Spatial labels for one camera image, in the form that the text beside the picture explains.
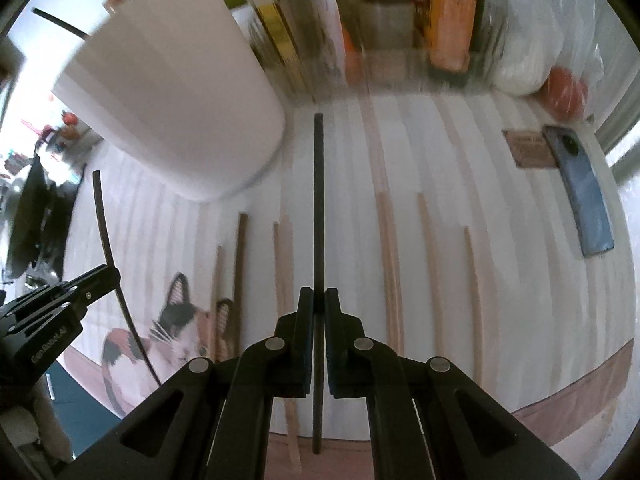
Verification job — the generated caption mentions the dark brown wooden chopstick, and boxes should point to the dark brown wooden chopstick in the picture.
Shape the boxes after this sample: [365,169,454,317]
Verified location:
[233,213,249,358]

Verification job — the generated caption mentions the blue smartphone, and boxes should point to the blue smartphone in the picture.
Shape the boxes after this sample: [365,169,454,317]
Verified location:
[542,124,616,260]

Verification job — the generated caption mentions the clear plastic bag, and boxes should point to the clear plastic bag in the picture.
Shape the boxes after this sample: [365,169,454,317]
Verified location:
[537,0,628,128]

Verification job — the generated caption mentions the orange packet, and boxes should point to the orange packet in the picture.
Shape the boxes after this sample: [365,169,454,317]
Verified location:
[421,0,482,74]

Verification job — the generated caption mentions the white plastic bag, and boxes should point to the white plastic bag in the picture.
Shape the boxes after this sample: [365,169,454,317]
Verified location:
[491,22,557,97]

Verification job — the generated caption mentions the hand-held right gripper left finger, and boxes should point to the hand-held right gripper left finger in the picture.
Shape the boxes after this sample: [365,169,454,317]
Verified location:
[65,287,317,480]

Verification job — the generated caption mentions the black chopstick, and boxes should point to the black chopstick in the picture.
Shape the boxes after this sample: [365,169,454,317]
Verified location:
[31,7,92,39]
[92,170,162,387]
[312,112,327,454]

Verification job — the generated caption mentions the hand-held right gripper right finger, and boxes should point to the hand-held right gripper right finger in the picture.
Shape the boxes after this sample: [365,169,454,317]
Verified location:
[325,287,582,480]

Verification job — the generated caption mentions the brown jar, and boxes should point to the brown jar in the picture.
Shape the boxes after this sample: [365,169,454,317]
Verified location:
[354,0,417,53]

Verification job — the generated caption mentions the cream utensil holder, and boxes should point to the cream utensil holder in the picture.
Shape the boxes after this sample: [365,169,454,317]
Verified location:
[51,0,287,203]

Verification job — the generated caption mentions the white packet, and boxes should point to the white packet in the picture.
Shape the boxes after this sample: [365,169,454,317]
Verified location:
[299,0,347,88]

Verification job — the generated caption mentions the small brown card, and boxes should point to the small brown card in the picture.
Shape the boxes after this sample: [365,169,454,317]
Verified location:
[502,129,557,171]

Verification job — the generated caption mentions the yellow packet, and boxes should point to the yellow packet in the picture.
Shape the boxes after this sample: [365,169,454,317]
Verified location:
[249,0,312,96]

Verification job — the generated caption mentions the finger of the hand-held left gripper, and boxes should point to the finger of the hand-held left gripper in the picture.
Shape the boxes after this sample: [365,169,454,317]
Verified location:
[0,285,85,337]
[64,265,123,307]

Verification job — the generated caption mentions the colourful small ornaments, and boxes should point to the colourful small ornaments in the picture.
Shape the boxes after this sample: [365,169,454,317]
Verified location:
[20,109,93,161]

